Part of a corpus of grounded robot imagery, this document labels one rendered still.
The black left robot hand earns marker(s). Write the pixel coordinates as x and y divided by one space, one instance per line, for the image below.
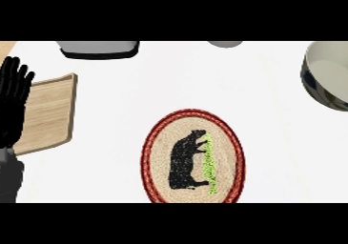
9 101

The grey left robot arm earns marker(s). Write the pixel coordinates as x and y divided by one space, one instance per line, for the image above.
5 176

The oval woven bear placemat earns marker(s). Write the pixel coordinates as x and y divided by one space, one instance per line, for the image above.
193 157

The pale wooden cutting board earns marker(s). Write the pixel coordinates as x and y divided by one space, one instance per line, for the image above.
46 114

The small grey round object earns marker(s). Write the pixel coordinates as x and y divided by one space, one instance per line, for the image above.
225 44

